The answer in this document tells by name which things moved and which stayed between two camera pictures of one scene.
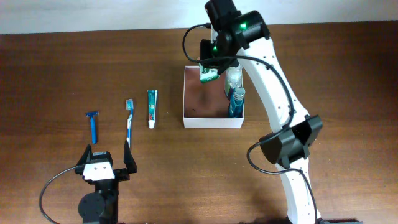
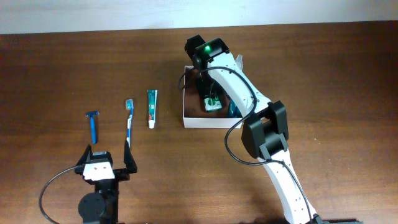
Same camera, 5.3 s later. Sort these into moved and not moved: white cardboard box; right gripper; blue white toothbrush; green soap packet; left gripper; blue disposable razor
Moved: green soap packet; right gripper
Not moved: blue white toothbrush; left gripper; blue disposable razor; white cardboard box
